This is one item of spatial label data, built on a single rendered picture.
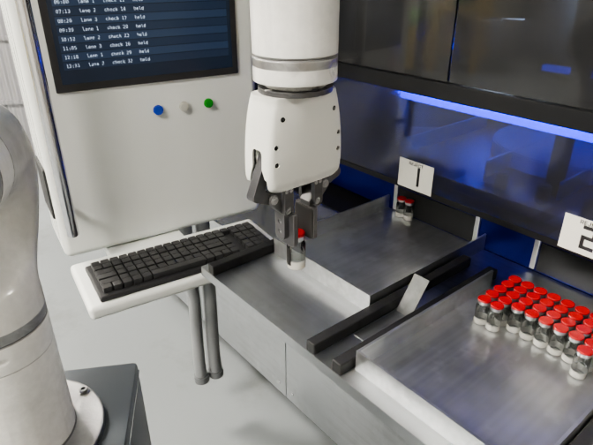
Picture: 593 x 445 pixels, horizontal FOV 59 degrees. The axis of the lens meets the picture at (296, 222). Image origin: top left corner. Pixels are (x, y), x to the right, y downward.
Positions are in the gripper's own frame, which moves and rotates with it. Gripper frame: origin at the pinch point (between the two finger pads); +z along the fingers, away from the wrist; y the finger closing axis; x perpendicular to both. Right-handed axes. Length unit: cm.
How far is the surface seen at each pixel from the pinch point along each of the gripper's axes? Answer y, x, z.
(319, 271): -20.8, -18.7, 24.1
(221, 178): -29, -66, 23
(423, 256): -43, -12, 26
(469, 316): -32.6, 4.9, 26.3
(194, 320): -23, -77, 71
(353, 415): -46, -32, 89
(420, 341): -21.5, 3.8, 26.2
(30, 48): 8, -65, -13
